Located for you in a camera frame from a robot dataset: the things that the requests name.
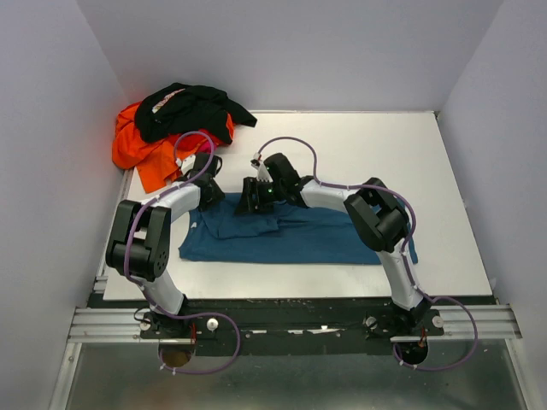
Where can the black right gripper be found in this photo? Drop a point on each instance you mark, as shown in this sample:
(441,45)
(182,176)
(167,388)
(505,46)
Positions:
(250,187)

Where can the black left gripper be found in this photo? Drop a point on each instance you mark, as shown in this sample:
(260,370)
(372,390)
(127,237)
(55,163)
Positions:
(217,196)

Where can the teal blue t shirt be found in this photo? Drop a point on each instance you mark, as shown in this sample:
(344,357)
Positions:
(287,235)

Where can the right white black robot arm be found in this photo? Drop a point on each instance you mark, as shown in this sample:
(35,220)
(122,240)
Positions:
(378,216)

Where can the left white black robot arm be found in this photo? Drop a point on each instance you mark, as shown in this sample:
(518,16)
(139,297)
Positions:
(139,243)

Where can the magenta pink t shirt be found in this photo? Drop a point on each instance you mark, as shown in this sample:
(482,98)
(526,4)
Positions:
(206,148)

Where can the red t shirt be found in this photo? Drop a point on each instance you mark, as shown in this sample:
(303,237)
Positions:
(191,143)

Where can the orange t shirt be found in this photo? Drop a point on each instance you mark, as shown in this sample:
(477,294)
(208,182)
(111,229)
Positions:
(155,162)

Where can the black t shirt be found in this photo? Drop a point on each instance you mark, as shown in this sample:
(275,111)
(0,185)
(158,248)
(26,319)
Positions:
(180,108)

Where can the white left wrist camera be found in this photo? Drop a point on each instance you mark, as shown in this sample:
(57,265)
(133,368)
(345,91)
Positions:
(186,164)

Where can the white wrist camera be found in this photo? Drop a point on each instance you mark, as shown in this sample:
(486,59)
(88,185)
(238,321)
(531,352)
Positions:
(186,164)
(262,173)

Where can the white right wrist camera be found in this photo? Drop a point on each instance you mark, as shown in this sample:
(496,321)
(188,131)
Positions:
(262,173)

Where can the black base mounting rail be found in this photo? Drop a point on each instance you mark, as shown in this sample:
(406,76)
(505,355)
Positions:
(226,328)

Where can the aluminium frame rail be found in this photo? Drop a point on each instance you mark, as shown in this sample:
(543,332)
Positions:
(117,325)

